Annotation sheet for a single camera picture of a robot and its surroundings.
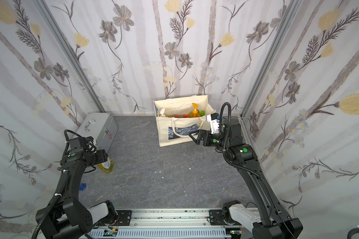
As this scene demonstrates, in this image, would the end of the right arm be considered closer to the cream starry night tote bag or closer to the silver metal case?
the cream starry night tote bag

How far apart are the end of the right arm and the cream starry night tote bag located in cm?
23

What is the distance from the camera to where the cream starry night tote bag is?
2.75 feet

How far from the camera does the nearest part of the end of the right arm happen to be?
1.94 feet
